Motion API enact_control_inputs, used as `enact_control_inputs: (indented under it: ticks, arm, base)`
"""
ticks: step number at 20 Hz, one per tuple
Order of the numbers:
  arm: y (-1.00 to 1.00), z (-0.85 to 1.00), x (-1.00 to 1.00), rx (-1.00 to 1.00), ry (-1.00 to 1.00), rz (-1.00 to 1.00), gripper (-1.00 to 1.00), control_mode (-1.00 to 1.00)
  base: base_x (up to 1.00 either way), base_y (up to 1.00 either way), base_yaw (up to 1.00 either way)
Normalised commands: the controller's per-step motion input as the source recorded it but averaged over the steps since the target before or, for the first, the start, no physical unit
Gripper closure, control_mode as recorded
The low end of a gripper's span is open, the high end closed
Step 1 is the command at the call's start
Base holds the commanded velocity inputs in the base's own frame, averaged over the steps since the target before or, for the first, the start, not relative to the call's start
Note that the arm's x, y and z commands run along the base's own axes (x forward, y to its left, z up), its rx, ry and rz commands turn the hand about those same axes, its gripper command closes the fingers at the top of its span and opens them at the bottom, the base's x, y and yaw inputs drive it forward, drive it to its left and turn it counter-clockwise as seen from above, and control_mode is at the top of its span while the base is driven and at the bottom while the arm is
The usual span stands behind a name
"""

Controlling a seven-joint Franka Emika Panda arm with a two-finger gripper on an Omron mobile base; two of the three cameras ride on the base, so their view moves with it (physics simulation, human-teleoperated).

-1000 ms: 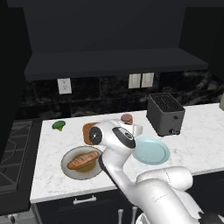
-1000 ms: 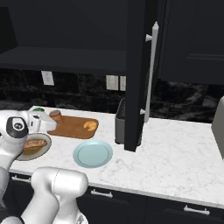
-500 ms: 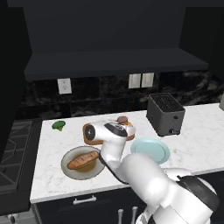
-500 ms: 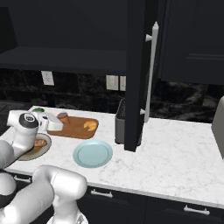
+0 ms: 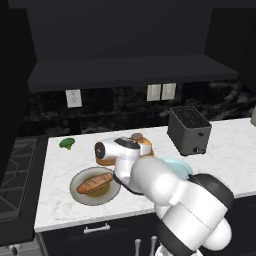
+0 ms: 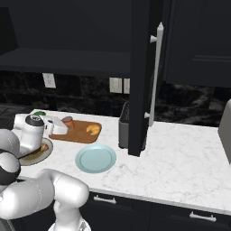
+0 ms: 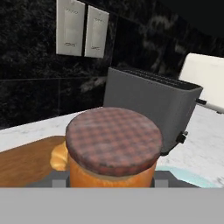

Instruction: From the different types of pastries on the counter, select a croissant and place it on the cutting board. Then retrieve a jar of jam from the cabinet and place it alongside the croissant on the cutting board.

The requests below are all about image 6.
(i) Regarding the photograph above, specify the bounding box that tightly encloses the light blue plate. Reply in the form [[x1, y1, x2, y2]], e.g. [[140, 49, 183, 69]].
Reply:
[[74, 143, 117, 174]]

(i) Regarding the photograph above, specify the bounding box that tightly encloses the white wall outlet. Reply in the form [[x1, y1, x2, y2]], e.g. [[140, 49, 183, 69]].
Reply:
[[108, 77, 124, 95], [42, 72, 57, 89], [123, 78, 131, 95]]

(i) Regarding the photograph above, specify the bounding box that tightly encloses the pale grey appliance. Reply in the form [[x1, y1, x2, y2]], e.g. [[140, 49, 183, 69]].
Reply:
[[217, 98, 231, 165]]

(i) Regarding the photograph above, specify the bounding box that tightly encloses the white cabinet door handle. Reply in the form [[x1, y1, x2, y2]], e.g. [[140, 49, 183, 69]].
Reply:
[[143, 21, 165, 127]]

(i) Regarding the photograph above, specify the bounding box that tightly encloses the dark grey toaster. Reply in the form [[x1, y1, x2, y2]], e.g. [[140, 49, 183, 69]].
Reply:
[[117, 100, 148, 151]]

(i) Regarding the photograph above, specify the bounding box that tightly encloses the brown jam jar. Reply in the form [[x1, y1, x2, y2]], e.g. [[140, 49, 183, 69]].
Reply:
[[61, 115, 75, 129]]

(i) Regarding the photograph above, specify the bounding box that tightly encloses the open black wall cabinet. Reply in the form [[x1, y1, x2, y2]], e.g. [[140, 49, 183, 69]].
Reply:
[[0, 0, 134, 79]]

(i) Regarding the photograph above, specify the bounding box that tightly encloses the open black cabinet door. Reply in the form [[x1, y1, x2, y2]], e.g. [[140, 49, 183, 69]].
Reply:
[[127, 0, 165, 158]]

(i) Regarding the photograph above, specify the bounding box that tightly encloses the golden croissant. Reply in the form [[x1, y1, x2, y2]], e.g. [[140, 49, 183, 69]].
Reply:
[[86, 124, 101, 134]]

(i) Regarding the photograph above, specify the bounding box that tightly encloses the black drawer front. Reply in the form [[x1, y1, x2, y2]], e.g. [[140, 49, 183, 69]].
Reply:
[[80, 190, 153, 231], [149, 201, 231, 231]]

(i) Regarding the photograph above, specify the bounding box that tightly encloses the brown wooden cutting board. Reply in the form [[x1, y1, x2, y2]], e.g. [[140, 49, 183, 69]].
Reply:
[[49, 119, 103, 144]]

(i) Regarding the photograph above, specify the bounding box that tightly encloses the olive grey plate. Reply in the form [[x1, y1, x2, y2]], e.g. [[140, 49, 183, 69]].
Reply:
[[18, 137, 55, 167]]

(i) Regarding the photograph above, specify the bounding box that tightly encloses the closed black cabinet door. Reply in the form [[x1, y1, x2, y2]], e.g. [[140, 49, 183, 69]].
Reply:
[[162, 0, 231, 88]]

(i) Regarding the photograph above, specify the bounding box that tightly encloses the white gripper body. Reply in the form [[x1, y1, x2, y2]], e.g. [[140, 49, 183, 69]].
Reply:
[[48, 115, 69, 136]]

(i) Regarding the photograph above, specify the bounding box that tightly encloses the white drawer handle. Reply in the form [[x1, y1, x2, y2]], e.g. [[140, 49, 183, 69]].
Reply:
[[189, 210, 217, 223], [92, 194, 117, 205]]

